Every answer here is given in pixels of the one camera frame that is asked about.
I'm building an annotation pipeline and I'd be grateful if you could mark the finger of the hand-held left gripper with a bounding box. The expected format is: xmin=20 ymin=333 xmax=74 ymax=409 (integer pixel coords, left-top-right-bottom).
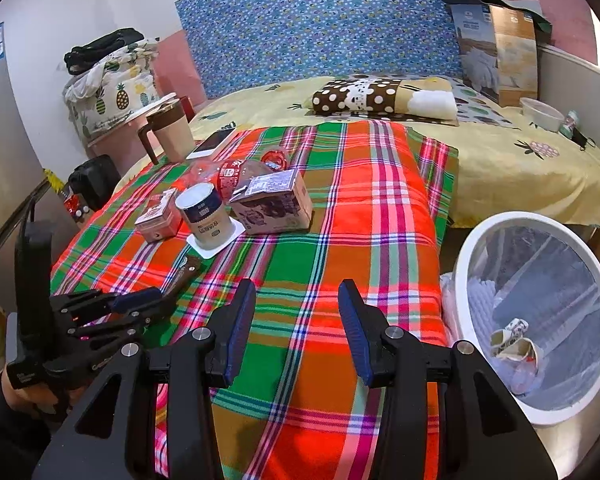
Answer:
xmin=50 ymin=287 xmax=163 ymax=319
xmin=67 ymin=295 xmax=181 ymax=347

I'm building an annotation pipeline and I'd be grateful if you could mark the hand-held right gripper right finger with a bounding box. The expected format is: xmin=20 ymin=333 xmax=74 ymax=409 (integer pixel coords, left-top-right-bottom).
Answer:
xmin=337 ymin=279 xmax=556 ymax=480

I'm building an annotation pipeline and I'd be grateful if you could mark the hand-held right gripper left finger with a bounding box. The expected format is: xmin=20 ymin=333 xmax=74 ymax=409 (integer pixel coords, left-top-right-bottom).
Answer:
xmin=32 ymin=277 xmax=257 ymax=480

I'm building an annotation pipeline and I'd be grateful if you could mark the brown handled knife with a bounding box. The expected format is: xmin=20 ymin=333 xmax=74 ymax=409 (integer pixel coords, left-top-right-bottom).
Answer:
xmin=160 ymin=255 xmax=202 ymax=301

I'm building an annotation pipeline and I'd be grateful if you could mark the small red white box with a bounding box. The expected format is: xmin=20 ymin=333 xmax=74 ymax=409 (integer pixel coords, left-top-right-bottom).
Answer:
xmin=134 ymin=189 xmax=181 ymax=243

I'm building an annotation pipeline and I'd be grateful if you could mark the white cylindrical cup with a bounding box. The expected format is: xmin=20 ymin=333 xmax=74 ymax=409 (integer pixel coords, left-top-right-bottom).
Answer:
xmin=175 ymin=182 xmax=233 ymax=251

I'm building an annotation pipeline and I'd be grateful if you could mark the purple box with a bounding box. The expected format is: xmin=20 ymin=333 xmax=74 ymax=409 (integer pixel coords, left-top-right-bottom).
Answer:
xmin=228 ymin=168 xmax=313 ymax=236

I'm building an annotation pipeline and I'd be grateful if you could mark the white foam fruit net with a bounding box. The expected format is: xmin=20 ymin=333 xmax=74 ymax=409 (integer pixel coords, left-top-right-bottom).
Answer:
xmin=460 ymin=275 xmax=503 ymax=361

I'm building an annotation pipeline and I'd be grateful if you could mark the clear bottle with red label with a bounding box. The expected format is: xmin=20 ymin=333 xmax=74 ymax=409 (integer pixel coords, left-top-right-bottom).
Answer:
xmin=182 ymin=145 xmax=291 ymax=200

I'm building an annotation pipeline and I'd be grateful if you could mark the patterned paper cup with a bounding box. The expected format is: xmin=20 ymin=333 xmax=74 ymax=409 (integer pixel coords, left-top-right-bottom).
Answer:
xmin=490 ymin=317 xmax=528 ymax=358

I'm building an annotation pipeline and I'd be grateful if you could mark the cream leaf print pouch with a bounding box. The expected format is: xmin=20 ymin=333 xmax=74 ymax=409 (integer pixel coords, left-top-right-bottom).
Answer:
xmin=502 ymin=340 xmax=546 ymax=396

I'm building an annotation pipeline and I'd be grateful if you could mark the white round trash bin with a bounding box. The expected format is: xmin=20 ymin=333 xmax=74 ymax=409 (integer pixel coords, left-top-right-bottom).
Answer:
xmin=440 ymin=211 xmax=600 ymax=428

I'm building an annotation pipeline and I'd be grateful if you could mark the clear bin liner bag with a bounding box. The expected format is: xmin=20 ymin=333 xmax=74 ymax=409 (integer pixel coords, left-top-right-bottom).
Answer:
xmin=440 ymin=225 xmax=600 ymax=411

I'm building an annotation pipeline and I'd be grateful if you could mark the person's left forearm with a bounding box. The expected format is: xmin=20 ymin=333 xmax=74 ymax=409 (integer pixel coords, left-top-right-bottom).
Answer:
xmin=0 ymin=372 xmax=56 ymax=480

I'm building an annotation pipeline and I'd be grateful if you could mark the person's left hand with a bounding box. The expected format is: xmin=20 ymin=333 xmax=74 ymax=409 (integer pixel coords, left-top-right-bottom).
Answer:
xmin=1 ymin=374 xmax=46 ymax=413

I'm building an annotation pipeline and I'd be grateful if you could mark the white square coaster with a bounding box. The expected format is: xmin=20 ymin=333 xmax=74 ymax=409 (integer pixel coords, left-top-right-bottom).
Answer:
xmin=186 ymin=217 xmax=246 ymax=260

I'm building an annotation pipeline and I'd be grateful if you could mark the plaid blanket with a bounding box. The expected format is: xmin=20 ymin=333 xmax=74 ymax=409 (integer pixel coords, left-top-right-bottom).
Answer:
xmin=50 ymin=120 xmax=461 ymax=480

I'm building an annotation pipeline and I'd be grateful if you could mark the black backpack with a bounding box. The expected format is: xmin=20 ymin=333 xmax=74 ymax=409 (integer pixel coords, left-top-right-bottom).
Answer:
xmin=67 ymin=155 xmax=122 ymax=211

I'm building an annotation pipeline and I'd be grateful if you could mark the grey refrigerator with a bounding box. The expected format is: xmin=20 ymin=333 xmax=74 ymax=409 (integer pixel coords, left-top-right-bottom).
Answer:
xmin=0 ymin=20 xmax=48 ymax=281

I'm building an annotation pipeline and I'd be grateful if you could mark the pink cabinet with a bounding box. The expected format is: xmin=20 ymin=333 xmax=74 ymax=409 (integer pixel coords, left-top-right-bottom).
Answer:
xmin=86 ymin=95 xmax=178 ymax=171

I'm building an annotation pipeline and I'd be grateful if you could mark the white phone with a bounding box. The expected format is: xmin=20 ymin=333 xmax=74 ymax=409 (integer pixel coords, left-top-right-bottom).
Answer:
xmin=186 ymin=127 xmax=237 ymax=161

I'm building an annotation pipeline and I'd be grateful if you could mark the pineapple print bag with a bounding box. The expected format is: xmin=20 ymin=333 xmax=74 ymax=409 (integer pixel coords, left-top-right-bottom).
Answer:
xmin=62 ymin=40 xmax=161 ymax=138

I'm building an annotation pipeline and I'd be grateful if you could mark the bed with yellow sheet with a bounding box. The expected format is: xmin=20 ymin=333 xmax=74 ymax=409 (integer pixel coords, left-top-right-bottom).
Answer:
xmin=112 ymin=74 xmax=600 ymax=233

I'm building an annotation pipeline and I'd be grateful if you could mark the brown polka dot pillow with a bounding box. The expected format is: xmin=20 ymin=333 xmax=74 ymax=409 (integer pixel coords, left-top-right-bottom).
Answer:
xmin=302 ymin=74 xmax=458 ymax=122

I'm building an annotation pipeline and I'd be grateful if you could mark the black bag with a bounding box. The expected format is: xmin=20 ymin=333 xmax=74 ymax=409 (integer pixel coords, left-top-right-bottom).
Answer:
xmin=63 ymin=28 xmax=146 ymax=76

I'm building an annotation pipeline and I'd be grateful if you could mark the leaf print cloth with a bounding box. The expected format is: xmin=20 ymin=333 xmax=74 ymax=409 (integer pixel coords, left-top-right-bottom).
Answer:
xmin=450 ymin=77 xmax=523 ymax=128

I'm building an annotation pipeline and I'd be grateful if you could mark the white plastic bowl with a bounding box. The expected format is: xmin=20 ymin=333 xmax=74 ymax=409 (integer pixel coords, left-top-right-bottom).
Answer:
xmin=519 ymin=97 xmax=565 ymax=132

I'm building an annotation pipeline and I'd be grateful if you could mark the black face mask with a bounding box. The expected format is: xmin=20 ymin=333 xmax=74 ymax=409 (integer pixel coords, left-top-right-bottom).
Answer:
xmin=570 ymin=127 xmax=597 ymax=150

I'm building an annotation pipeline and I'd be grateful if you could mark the blue floral headboard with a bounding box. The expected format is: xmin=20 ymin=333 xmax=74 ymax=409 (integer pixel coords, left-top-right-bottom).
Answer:
xmin=174 ymin=0 xmax=491 ymax=101

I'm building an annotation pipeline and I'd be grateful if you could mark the cardboard bedding box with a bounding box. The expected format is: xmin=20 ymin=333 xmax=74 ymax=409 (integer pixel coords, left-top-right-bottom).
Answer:
xmin=452 ymin=2 xmax=540 ymax=108

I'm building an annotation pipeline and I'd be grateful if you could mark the white bed board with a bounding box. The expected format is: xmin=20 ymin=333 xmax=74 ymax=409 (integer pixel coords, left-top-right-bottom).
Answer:
xmin=537 ymin=42 xmax=600 ymax=121

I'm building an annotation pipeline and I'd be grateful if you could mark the beige mug with brown handle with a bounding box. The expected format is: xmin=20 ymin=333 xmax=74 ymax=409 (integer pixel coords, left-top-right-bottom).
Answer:
xmin=137 ymin=99 xmax=197 ymax=166

